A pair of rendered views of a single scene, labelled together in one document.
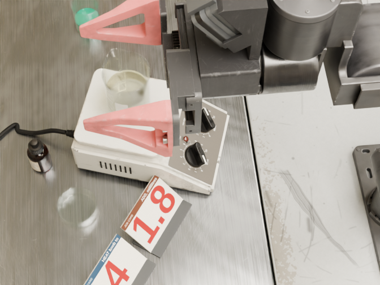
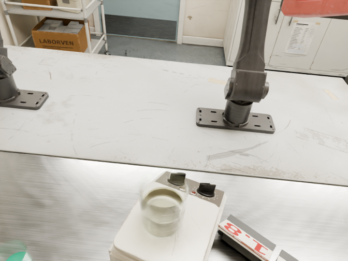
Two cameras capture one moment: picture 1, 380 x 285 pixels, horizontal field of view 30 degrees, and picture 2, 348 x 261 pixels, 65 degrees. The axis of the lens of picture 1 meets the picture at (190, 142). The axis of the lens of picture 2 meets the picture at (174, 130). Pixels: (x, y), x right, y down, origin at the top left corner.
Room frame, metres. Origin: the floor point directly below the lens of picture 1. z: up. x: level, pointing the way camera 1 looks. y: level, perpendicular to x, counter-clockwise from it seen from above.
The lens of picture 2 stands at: (0.45, 0.29, 1.34)
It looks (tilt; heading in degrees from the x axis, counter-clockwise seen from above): 41 degrees down; 280
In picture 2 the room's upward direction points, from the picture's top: 5 degrees clockwise
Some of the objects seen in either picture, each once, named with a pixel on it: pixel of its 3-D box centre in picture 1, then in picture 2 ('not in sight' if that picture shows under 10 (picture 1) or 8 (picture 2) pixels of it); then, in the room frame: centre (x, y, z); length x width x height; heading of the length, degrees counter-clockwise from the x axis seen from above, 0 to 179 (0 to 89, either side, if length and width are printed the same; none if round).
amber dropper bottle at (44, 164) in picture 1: (38, 152); not in sight; (0.43, 0.21, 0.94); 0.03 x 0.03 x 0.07
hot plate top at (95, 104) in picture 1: (126, 112); (169, 225); (0.48, 0.09, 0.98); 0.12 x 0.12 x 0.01; 81
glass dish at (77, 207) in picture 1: (77, 207); not in sight; (0.36, 0.15, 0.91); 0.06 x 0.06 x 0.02
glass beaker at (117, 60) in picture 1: (126, 86); (160, 205); (0.49, 0.09, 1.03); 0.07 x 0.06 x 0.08; 32
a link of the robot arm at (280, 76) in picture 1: (284, 56); not in sight; (0.36, -0.08, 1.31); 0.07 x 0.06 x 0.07; 99
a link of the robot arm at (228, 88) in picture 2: not in sight; (245, 89); (0.39, -0.28, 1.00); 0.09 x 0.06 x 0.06; 9
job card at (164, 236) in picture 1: (157, 215); (246, 236); (0.36, 0.04, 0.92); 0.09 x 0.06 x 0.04; 154
